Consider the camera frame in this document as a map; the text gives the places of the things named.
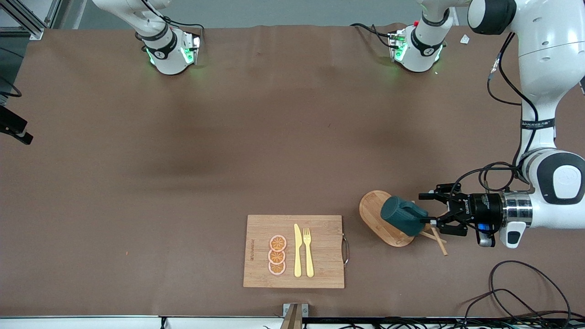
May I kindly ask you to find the dark green cup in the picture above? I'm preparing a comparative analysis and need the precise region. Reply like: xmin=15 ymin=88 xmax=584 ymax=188
xmin=380 ymin=196 xmax=430 ymax=237

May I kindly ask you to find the wooden cup rack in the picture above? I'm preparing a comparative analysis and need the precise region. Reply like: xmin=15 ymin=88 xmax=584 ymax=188
xmin=359 ymin=190 xmax=448 ymax=256

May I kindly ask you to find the brown table cover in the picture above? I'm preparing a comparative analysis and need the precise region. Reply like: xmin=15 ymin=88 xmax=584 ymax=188
xmin=0 ymin=23 xmax=585 ymax=318

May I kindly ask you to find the wooden cutting board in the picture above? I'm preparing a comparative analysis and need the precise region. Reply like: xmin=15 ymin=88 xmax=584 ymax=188
xmin=243 ymin=215 xmax=350 ymax=289

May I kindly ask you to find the yellow plastic fork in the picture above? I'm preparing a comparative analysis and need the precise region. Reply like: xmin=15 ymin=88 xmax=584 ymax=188
xmin=303 ymin=228 xmax=315 ymax=278

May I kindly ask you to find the yellow plastic knife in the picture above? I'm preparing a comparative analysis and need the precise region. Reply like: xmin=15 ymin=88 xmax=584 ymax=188
xmin=294 ymin=223 xmax=303 ymax=278

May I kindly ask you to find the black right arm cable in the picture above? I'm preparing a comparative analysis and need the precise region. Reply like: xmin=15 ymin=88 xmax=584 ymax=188
xmin=0 ymin=75 xmax=22 ymax=98

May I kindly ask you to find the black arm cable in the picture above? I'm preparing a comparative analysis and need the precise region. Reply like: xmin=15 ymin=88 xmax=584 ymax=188
xmin=457 ymin=32 xmax=537 ymax=192
xmin=0 ymin=75 xmax=22 ymax=98

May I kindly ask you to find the thick black cable loop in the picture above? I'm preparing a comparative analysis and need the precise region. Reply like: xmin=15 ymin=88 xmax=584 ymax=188
xmin=489 ymin=260 xmax=572 ymax=329

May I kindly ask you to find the thin black cable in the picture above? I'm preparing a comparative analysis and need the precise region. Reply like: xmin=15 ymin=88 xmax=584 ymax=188
xmin=464 ymin=288 xmax=549 ymax=329

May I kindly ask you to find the aluminium frame profile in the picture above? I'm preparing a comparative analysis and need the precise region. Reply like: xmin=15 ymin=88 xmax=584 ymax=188
xmin=0 ymin=0 xmax=62 ymax=41

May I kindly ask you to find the black cable along table edge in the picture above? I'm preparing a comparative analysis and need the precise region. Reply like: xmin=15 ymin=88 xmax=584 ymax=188
xmin=304 ymin=318 xmax=585 ymax=329

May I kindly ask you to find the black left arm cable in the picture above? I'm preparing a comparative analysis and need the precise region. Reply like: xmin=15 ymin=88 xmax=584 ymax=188
xmin=457 ymin=32 xmax=537 ymax=192

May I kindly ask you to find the metal table edge bracket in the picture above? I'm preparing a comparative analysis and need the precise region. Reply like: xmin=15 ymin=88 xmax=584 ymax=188
xmin=282 ymin=303 xmax=309 ymax=329

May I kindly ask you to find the black left base cable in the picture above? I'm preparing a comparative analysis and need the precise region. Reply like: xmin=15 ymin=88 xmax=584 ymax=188
xmin=351 ymin=23 xmax=396 ymax=48

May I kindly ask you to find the black base cable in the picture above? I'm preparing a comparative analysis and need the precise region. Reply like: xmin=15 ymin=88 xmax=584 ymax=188
xmin=351 ymin=23 xmax=396 ymax=48
xmin=155 ymin=16 xmax=205 ymax=46

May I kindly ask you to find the black right base cable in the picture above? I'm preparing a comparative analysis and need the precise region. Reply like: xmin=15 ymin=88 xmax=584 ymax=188
xmin=155 ymin=16 xmax=205 ymax=46

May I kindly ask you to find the white table edge rail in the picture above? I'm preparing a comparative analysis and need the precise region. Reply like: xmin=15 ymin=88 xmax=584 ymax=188
xmin=0 ymin=315 xmax=284 ymax=329

